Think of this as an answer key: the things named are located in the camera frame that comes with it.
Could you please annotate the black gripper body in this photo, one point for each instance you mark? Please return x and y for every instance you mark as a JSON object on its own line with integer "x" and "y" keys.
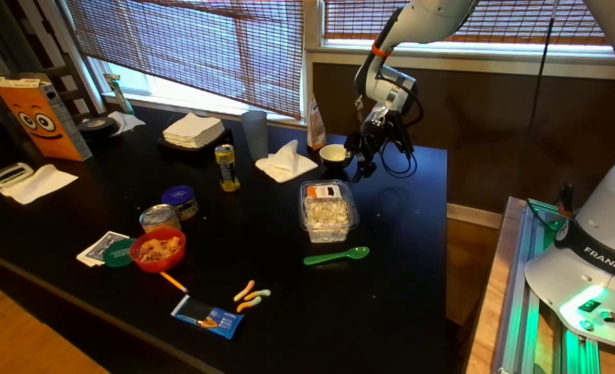
{"x": 384, "y": 123}

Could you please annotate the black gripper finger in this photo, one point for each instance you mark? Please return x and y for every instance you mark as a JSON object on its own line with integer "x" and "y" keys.
{"x": 371, "y": 157}
{"x": 360, "y": 167}

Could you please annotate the transparent lid with label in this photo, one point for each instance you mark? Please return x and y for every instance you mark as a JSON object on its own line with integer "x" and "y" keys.
{"x": 321, "y": 191}

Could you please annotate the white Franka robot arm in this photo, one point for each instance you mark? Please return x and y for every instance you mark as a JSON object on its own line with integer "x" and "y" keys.
{"x": 600, "y": 207}

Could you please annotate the small white bowl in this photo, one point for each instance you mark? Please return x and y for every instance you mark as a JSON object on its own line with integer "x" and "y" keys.
{"x": 336, "y": 154}

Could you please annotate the transparent bowl with seeds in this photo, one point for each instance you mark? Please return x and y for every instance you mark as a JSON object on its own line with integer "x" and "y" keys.
{"x": 329, "y": 234}

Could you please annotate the red bowl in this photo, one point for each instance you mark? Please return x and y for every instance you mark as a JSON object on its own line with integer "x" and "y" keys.
{"x": 157, "y": 250}

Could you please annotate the green round lid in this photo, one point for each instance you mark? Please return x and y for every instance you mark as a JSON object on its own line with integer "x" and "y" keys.
{"x": 118, "y": 254}

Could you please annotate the crumpled white napkin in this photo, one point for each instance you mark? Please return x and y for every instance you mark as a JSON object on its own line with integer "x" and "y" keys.
{"x": 285, "y": 167}

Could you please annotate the green plastic spoon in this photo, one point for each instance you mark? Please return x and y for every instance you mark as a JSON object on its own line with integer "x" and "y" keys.
{"x": 336, "y": 256}

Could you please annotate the clear plastic cup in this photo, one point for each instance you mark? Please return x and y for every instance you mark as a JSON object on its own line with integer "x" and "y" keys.
{"x": 255, "y": 136}

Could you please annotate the small glass spice jar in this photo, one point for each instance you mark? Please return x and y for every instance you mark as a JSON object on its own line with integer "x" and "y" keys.
{"x": 228, "y": 168}

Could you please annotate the gummy worm candy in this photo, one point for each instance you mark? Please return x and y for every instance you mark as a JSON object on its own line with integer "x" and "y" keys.
{"x": 259, "y": 296}
{"x": 243, "y": 291}
{"x": 249, "y": 306}

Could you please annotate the narrow bamboo window blind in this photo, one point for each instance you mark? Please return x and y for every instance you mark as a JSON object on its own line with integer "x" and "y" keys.
{"x": 516, "y": 17}

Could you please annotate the blue lidded container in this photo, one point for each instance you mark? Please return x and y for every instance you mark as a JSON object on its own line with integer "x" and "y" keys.
{"x": 179, "y": 199}

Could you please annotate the wide bamboo window blind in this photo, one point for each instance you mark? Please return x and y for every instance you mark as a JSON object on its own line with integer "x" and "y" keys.
{"x": 197, "y": 47}

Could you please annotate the round clear jar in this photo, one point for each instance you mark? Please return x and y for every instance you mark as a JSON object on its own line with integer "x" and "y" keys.
{"x": 159, "y": 216}

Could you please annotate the robot mounting stand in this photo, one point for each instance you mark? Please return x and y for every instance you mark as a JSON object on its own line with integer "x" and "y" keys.
{"x": 516, "y": 312}

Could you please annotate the blue candy packet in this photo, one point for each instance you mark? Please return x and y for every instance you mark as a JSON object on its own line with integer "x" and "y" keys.
{"x": 206, "y": 317}

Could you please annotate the orange stick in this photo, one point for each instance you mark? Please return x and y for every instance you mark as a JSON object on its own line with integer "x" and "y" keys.
{"x": 173, "y": 281}

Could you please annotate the white paper sheet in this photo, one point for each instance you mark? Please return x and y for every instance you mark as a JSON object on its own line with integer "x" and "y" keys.
{"x": 125, "y": 123}

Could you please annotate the black round dish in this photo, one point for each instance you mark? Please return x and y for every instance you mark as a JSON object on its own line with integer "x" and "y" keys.
{"x": 96, "y": 124}

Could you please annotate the white card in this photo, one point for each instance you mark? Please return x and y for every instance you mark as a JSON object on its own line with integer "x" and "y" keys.
{"x": 93, "y": 250}

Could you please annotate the white receipt paper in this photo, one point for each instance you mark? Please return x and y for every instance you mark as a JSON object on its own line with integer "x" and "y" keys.
{"x": 41, "y": 182}

